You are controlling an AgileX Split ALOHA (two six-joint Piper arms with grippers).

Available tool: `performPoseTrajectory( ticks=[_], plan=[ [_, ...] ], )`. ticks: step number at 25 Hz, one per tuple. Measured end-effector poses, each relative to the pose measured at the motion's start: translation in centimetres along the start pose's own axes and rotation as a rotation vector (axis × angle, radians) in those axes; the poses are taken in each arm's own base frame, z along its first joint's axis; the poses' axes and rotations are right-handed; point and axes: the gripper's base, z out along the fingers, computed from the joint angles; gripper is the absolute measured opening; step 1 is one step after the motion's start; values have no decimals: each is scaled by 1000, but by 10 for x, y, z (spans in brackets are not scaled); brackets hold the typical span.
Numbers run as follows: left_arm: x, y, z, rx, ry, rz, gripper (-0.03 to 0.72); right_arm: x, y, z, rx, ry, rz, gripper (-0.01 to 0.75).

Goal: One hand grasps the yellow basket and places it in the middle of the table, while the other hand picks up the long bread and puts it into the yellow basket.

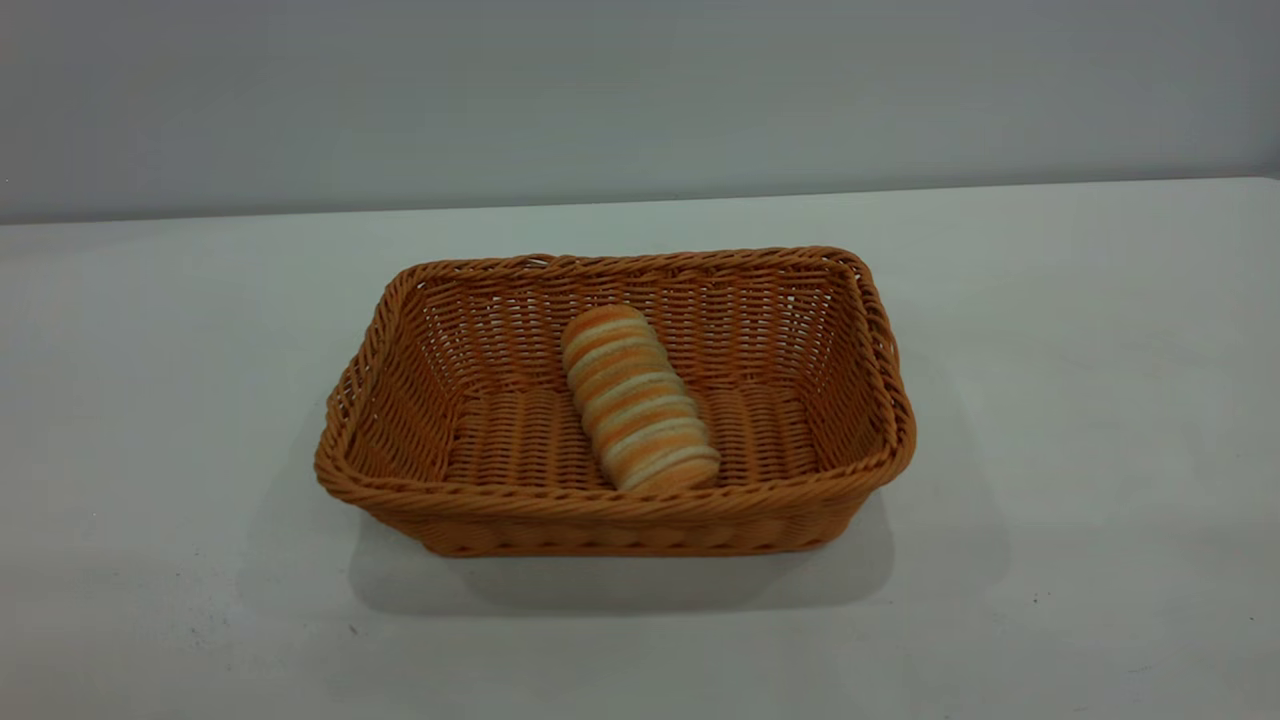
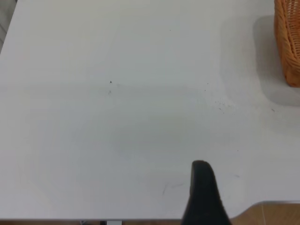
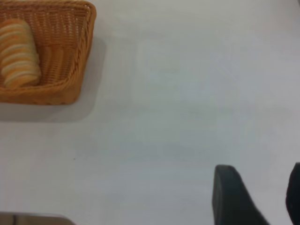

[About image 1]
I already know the orange woven wicker basket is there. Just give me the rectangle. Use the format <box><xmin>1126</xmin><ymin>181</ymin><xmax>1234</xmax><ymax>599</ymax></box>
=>
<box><xmin>314</xmin><ymin>245</ymin><xmax>917</xmax><ymax>558</ymax></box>

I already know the striped bread roll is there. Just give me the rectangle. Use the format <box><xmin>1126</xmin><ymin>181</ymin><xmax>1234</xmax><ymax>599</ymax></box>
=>
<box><xmin>559</xmin><ymin>304</ymin><xmax>722</xmax><ymax>493</ymax></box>

